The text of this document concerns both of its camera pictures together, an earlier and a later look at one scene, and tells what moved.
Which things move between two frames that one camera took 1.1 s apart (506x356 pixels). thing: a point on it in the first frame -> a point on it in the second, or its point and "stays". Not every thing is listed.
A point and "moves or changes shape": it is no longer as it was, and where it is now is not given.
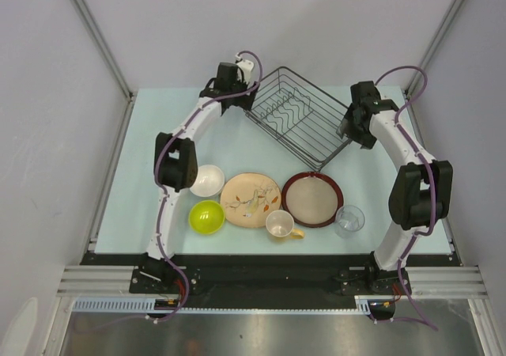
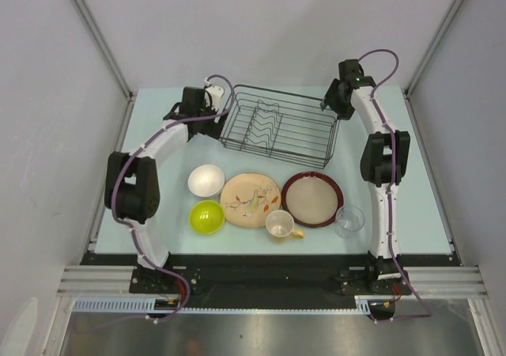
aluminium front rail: (448, 282) stays
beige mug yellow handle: (281, 224) stays
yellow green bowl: (206, 217) stays
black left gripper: (245, 100) -> (213, 130)
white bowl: (209, 181) stays
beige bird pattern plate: (247, 198) stays
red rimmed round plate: (311, 199) stays
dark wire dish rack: (301, 115) moves or changes shape
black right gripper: (368, 140) -> (345, 112)
